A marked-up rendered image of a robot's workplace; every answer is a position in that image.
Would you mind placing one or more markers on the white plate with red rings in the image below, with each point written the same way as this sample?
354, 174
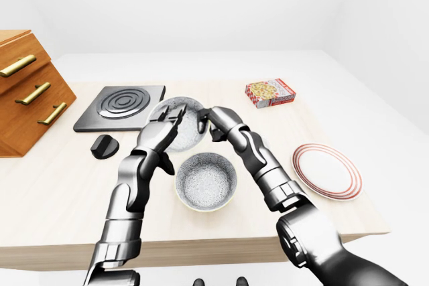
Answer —
326, 172

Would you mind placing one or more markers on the patterned grey bowl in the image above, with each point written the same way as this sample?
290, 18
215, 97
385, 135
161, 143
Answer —
205, 183
191, 132

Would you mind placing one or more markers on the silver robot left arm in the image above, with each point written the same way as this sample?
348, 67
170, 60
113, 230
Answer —
124, 205

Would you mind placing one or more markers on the silver robot left hand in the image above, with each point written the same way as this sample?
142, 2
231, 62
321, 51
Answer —
155, 137

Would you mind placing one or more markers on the flat dark stove plate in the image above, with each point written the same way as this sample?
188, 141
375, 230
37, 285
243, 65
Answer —
100, 117

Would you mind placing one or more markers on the small dark shape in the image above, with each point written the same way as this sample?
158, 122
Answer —
242, 282
198, 282

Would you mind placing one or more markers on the wooden cabinet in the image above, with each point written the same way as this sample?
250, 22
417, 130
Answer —
13, 39

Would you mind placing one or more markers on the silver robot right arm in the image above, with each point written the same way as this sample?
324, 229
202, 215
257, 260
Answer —
281, 182

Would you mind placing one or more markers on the printed red food box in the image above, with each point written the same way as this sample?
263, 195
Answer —
268, 93

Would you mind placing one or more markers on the silver robot right hand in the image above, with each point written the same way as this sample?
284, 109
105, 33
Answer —
223, 118

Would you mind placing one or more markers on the round black knob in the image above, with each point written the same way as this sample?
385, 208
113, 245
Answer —
104, 147

